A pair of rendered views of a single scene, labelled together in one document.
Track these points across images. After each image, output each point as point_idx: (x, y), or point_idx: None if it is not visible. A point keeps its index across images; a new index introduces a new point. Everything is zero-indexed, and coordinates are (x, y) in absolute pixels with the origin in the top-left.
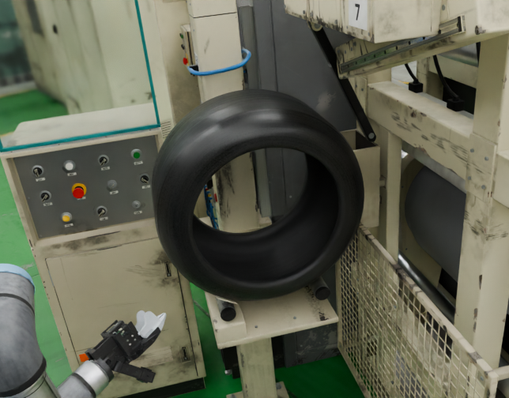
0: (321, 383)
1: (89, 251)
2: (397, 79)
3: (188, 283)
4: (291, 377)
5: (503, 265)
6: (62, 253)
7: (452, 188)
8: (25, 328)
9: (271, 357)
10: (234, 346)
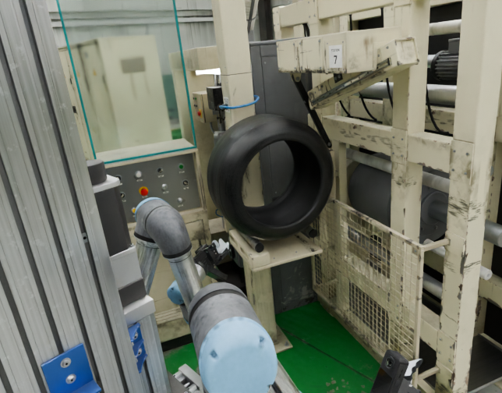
0: (301, 320)
1: None
2: None
3: None
4: (280, 320)
5: (415, 202)
6: (132, 234)
7: (378, 172)
8: (182, 221)
9: (272, 296)
10: None
